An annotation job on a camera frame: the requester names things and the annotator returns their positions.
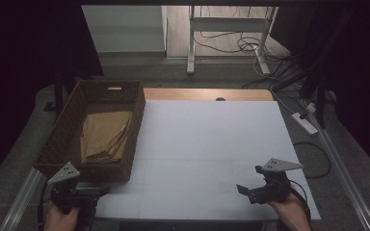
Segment white metal desk frame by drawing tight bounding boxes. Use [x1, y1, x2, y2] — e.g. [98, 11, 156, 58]
[186, 5, 279, 77]

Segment white table mat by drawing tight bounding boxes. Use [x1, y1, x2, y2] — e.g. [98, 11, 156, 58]
[94, 99, 322, 221]

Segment brown wicker basket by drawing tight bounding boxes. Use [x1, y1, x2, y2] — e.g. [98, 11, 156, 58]
[33, 79, 146, 183]

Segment black floor cable loop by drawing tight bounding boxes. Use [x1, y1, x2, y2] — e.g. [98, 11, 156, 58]
[293, 141, 331, 180]

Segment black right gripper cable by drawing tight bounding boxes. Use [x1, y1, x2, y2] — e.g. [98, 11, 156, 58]
[289, 179, 314, 225]

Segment tangle of black floor cables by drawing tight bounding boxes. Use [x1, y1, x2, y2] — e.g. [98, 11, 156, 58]
[193, 30, 306, 90]

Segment white power strip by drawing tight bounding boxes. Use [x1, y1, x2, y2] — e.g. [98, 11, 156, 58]
[290, 112, 319, 136]

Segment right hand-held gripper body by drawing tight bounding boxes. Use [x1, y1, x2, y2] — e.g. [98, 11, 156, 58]
[246, 157, 304, 206]

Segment person's left hand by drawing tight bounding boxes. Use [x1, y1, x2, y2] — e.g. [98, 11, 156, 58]
[43, 203, 82, 231]

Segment white cabinet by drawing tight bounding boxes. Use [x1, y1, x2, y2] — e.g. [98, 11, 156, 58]
[80, 4, 169, 54]

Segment tan pants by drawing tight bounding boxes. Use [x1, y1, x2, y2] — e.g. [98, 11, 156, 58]
[79, 110, 134, 165]

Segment grey metal rail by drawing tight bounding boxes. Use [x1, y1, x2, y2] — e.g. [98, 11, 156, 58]
[312, 118, 370, 231]
[0, 167, 43, 231]

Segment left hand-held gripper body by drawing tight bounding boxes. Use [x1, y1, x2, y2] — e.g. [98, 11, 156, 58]
[46, 161, 111, 216]

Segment black curtain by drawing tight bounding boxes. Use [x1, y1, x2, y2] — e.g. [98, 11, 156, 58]
[271, 0, 370, 181]
[0, 0, 104, 191]

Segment person's right hand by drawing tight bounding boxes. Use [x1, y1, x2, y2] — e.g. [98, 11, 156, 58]
[267, 183, 313, 231]

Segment black metal stand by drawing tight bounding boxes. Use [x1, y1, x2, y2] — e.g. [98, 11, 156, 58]
[42, 75, 66, 114]
[302, 71, 330, 130]

